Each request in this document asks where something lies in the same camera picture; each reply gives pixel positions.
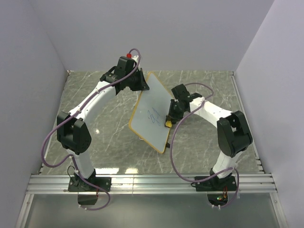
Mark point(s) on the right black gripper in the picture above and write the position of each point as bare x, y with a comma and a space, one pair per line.
171, 116

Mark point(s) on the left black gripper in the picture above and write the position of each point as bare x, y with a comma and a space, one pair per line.
143, 85

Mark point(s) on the yellow whiteboard eraser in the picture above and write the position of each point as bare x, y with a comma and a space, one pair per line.
168, 124

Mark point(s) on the yellow framed whiteboard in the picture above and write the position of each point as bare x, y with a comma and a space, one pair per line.
149, 114

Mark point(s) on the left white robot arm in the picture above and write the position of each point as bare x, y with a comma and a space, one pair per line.
73, 132

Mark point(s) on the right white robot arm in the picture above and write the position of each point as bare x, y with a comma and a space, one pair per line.
233, 133

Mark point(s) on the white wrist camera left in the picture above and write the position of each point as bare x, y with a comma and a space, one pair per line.
135, 58

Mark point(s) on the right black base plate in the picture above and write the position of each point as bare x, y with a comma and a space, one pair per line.
215, 184

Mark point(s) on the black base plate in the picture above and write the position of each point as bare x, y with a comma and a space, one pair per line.
215, 184
78, 185

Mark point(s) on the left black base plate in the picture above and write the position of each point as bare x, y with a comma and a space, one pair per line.
78, 185

